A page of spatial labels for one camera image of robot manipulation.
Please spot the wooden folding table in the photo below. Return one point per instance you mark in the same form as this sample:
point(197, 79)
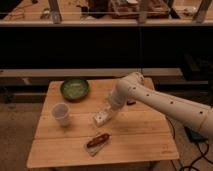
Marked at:
point(137, 134)

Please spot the brown snack on wrapper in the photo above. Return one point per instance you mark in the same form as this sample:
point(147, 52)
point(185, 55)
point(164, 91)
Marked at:
point(93, 146)

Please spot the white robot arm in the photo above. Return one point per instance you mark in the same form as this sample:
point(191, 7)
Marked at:
point(196, 116)

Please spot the dark brown chocolate bar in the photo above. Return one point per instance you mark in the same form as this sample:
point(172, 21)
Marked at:
point(131, 102)

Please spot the translucent plastic cup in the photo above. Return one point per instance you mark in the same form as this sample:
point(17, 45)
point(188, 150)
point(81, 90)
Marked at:
point(60, 112)

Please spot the black power box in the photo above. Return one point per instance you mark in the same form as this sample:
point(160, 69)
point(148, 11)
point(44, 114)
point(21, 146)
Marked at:
point(194, 136)

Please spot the green ceramic bowl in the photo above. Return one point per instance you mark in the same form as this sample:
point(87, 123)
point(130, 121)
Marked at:
point(74, 89)

